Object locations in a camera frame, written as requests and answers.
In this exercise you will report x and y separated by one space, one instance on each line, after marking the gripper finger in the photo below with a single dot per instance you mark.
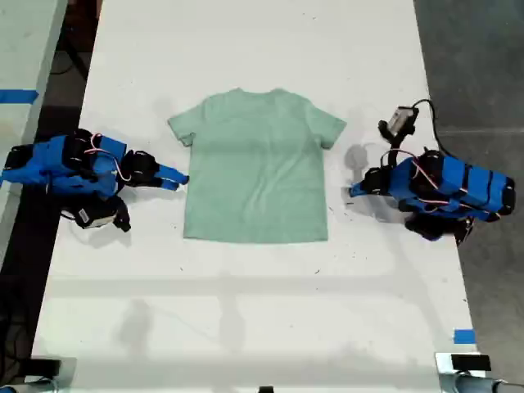
172 173
359 187
362 194
170 185

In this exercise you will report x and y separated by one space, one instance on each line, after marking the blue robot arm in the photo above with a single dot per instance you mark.
450 184
53 168

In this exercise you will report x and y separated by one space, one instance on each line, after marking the pale green T-shirt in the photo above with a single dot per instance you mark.
256 163

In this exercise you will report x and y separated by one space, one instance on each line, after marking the long blue tape strip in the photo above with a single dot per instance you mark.
18 96

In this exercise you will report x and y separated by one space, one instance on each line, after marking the pale side table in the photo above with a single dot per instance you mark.
24 45

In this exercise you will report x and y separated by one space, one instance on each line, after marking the short blue tape strip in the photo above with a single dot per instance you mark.
464 336

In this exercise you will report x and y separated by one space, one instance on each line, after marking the small black box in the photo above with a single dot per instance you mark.
46 367
470 362

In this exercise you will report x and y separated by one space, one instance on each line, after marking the gripper camera stalk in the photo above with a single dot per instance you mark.
395 137
122 215

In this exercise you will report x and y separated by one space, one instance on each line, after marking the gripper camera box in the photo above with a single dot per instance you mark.
403 118
95 217

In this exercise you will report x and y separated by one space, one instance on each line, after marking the silver metal bracket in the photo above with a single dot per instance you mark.
443 368

